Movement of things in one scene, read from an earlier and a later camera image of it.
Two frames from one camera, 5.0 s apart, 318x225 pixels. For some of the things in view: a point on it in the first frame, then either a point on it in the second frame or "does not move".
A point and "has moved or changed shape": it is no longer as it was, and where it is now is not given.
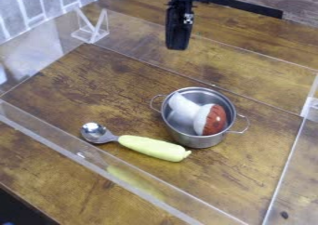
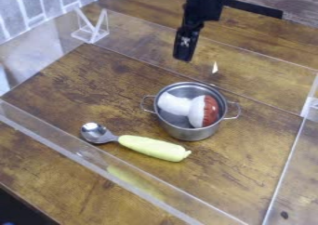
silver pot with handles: [199, 114] has moved or changed shape
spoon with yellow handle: [95, 133] does not move
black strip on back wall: [254, 7] does not move
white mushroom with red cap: [204, 120] has moved or changed shape
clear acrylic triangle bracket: [91, 32] does not move
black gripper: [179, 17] → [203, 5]
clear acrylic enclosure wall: [167, 192] does not move
